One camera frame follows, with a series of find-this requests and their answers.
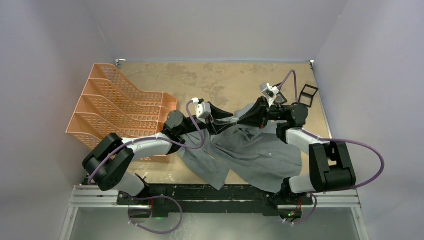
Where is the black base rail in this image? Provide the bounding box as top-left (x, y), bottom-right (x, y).
top-left (117, 183), bottom-right (313, 218)

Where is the grey button-up shirt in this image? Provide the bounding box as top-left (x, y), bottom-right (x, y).
top-left (177, 122), bottom-right (303, 193)

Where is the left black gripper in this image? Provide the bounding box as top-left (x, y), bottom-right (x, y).
top-left (178, 102), bottom-right (236, 136)

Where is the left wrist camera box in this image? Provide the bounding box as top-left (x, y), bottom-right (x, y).
top-left (194, 101), bottom-right (212, 120)

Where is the left black display frame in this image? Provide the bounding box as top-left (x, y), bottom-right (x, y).
top-left (271, 85), bottom-right (288, 105)

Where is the orange plastic file organizer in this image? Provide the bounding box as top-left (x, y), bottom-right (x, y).
top-left (66, 63), bottom-right (178, 150)

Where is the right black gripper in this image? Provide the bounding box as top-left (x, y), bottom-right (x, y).
top-left (237, 96), bottom-right (288, 129)

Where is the black display frame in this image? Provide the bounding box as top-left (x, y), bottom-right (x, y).
top-left (271, 85), bottom-right (288, 105)
top-left (297, 84), bottom-right (319, 108)

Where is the right black display frame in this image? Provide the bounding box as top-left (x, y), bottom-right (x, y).
top-left (297, 84), bottom-right (319, 108)

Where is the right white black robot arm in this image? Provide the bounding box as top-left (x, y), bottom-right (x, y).
top-left (237, 97), bottom-right (356, 204)

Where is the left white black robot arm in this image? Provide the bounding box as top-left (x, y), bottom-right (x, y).
top-left (82, 99), bottom-right (235, 205)

